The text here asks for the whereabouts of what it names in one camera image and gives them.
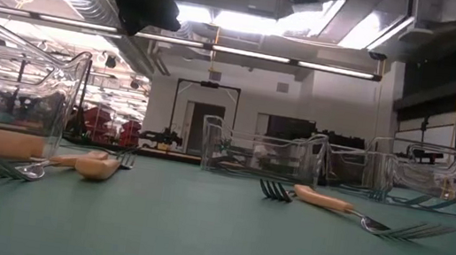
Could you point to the black background robot arm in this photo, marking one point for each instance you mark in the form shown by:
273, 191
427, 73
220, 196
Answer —
225, 147
164, 136

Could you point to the dark cabinet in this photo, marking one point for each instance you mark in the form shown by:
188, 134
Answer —
290, 129

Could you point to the black ceiling camera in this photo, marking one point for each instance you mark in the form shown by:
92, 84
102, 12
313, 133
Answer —
376, 56

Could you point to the green table mat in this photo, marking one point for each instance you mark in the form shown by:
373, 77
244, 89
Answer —
150, 233

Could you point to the long ceiling light bar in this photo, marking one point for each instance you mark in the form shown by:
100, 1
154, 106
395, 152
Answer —
186, 42

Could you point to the grey wall vent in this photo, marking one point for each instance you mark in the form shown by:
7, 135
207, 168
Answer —
283, 87
215, 75

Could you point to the red tool cabinet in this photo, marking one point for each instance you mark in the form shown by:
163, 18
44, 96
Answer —
97, 118
131, 132

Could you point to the clear plastic bin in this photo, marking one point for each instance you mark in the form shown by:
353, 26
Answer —
39, 74
259, 159
426, 182

